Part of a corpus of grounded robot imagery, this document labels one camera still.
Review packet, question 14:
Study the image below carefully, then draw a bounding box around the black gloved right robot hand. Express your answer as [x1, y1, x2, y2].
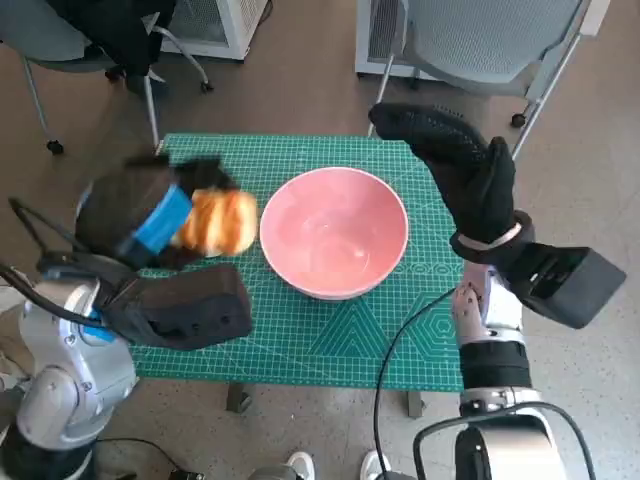
[367, 102, 516, 246]

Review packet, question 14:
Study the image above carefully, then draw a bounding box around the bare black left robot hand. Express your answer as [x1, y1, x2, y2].
[74, 155, 236, 271]

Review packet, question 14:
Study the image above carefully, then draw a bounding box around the rectangular orange toy bread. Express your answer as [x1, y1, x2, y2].
[177, 187, 260, 259]

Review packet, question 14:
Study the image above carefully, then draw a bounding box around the pink bowl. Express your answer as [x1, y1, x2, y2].
[259, 168, 410, 300]

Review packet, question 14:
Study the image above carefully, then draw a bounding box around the grey mesh chair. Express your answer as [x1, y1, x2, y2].
[369, 0, 612, 161]

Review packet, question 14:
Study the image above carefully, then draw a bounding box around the person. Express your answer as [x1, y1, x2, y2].
[0, 299, 29, 376]

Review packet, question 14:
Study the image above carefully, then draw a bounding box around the black jacket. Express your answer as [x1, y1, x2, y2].
[49, 0, 179, 79]

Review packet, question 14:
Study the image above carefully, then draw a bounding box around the white cabinet with mesh panel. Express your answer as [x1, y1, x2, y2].
[162, 0, 274, 64]
[355, 0, 441, 79]

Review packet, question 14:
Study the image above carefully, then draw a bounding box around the teal seat chair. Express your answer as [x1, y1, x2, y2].
[0, 0, 214, 154]

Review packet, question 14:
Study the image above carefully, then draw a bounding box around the green cutting mat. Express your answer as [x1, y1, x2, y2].
[127, 132, 466, 391]

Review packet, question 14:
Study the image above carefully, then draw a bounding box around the white shoe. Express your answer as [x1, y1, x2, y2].
[362, 449, 392, 480]
[287, 451, 316, 480]

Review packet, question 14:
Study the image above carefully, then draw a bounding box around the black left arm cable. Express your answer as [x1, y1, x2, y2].
[0, 263, 109, 329]
[8, 197, 131, 281]

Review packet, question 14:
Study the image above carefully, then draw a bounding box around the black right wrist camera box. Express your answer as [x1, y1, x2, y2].
[504, 243, 628, 330]

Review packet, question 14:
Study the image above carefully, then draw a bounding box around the dark table leg bracket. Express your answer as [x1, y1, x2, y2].
[405, 389, 427, 419]
[225, 383, 252, 414]

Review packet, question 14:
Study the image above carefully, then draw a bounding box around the black floor cable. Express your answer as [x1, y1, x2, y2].
[97, 437, 176, 474]

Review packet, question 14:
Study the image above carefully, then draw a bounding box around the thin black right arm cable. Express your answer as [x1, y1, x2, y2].
[373, 287, 459, 480]

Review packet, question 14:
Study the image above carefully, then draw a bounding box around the thick black looping cable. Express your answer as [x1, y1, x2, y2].
[412, 402, 601, 480]

